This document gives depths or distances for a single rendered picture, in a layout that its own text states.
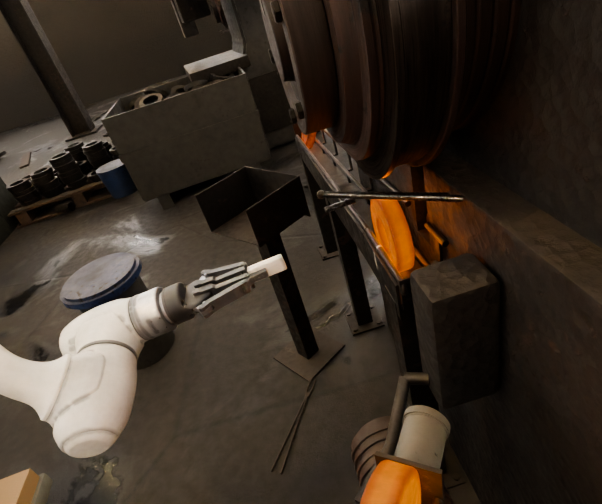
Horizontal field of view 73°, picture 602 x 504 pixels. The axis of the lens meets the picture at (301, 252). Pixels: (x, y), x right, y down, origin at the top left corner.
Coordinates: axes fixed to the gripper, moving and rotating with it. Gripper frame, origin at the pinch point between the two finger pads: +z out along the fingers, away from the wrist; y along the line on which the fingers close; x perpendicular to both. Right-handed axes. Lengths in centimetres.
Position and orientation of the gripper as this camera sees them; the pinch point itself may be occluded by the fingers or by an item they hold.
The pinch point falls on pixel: (267, 268)
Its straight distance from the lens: 78.4
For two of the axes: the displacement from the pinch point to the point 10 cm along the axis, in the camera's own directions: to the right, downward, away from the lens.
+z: 9.3, -3.7, -0.4
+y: 1.7, 5.2, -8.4
